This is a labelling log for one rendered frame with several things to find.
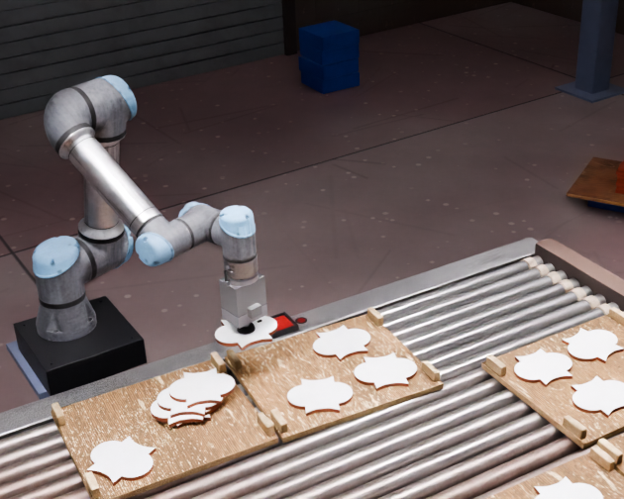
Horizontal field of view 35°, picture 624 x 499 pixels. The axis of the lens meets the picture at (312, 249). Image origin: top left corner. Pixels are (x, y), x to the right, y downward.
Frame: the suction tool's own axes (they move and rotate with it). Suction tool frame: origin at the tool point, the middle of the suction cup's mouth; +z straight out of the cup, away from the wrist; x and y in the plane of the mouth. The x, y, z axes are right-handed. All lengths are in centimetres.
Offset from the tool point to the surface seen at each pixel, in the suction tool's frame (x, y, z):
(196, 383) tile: 0.8, -14.6, 7.2
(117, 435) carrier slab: 2.7, -35.2, 11.4
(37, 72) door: 440, 166, 79
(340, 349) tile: -9.0, 21.2, 10.3
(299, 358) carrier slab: -4.0, 12.3, 11.4
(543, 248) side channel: -13, 96, 10
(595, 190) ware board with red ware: 91, 290, 93
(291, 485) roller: -34.7, -16.9, 13.4
